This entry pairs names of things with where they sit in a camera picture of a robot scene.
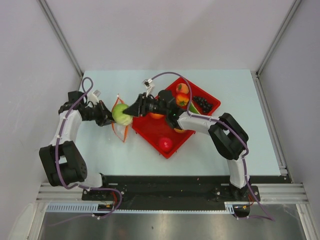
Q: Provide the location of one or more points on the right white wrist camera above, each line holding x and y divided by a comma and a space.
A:
149, 85

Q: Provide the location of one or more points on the toy black grapes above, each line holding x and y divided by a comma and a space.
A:
203, 103

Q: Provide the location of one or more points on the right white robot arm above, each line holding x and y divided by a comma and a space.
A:
229, 138

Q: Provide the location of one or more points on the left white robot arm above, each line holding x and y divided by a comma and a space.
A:
62, 161

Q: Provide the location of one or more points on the toy red orange tomato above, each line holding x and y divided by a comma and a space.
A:
182, 99

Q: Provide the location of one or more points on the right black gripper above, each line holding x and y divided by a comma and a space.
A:
140, 107

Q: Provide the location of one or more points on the toy peach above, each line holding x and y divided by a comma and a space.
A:
182, 88

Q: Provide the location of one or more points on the toy green cabbage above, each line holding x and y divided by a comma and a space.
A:
119, 116

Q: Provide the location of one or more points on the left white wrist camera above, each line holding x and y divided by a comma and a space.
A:
94, 96

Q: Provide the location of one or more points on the toy yellow orange mango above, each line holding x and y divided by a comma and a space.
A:
180, 131

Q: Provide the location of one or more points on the toy red apple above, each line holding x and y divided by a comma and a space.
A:
165, 144

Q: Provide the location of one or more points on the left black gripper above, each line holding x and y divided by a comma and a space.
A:
105, 118

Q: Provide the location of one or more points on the toy watermelon slice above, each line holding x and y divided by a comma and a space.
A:
193, 109

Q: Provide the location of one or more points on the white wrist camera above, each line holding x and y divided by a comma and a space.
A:
149, 85
94, 96

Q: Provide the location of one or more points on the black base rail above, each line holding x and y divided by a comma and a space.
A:
177, 192

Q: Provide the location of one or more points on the red plastic tray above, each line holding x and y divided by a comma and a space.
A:
153, 129

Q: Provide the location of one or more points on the clear zip top bag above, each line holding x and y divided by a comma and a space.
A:
120, 131

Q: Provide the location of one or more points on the white slotted cable duct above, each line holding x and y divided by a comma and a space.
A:
103, 209

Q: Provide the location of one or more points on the toy orange tangerine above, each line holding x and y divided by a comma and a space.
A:
156, 116

